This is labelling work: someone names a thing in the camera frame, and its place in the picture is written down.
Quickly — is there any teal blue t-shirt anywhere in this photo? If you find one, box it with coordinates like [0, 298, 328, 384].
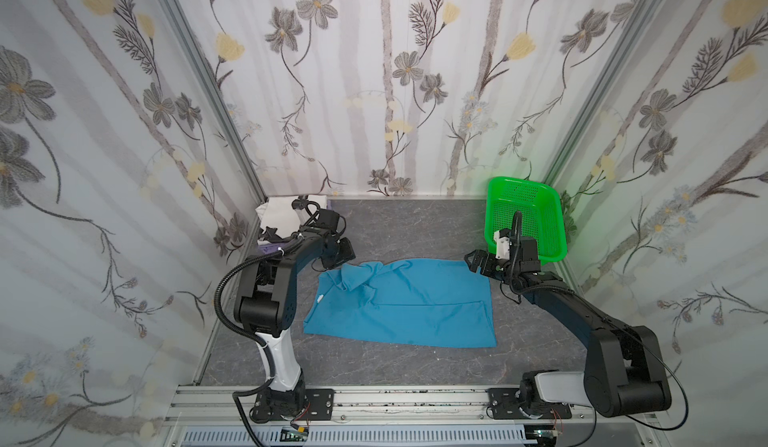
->
[303, 258, 497, 349]

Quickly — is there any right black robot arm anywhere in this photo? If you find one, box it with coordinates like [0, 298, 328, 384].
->
[464, 237, 672, 417]

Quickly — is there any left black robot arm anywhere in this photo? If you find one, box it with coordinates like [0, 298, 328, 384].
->
[233, 202, 355, 403]

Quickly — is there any purple folded t-shirt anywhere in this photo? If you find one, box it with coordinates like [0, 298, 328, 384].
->
[257, 243, 283, 255]

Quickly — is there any green plastic basket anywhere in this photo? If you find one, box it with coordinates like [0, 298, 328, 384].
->
[484, 177, 567, 264]

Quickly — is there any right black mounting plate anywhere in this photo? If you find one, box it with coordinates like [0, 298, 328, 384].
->
[487, 387, 573, 420]

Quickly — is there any black mounting plate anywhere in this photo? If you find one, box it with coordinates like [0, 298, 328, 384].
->
[249, 388, 336, 423]
[487, 387, 573, 420]

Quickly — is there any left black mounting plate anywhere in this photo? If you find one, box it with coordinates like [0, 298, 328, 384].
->
[249, 388, 336, 423]

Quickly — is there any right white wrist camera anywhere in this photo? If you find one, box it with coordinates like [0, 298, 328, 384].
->
[493, 228, 514, 260]

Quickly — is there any right black cable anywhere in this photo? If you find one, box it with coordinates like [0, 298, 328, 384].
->
[497, 210, 690, 447]

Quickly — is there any left black corrugated cable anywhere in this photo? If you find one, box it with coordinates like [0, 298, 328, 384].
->
[213, 248, 289, 447]

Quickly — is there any white slotted cable duct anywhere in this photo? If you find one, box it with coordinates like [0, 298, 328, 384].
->
[179, 425, 541, 447]

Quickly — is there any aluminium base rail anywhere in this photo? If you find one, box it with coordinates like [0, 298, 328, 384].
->
[160, 385, 652, 439]

